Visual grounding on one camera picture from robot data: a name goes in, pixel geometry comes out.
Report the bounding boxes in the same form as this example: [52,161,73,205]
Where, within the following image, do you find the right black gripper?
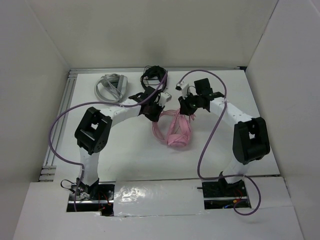
[179,91,203,116]

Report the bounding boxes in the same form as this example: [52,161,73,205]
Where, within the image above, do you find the pink wired headphones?
[152,109,196,148]

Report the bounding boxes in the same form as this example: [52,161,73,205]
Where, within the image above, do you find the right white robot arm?
[175,78,271,196]

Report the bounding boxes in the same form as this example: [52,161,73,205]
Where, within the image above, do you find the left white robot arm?
[74,87,172,200]

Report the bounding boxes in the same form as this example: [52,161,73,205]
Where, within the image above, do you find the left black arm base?
[60,179,115,217]

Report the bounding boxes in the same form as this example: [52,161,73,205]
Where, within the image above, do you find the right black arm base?
[197,178,251,210]

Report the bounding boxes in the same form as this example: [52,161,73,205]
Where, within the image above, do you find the grey white headphones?
[94,73,128,103]

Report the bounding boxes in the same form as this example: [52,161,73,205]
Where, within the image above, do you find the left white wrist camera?
[157,92,172,106]

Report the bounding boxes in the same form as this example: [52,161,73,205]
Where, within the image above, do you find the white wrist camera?
[157,92,172,106]
[175,80,190,99]

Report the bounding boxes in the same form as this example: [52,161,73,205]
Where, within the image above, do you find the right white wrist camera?
[175,80,190,99]

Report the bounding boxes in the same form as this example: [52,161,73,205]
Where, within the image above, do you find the black wired headphones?
[140,65,167,90]

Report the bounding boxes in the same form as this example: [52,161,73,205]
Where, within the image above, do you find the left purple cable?
[47,71,169,213]

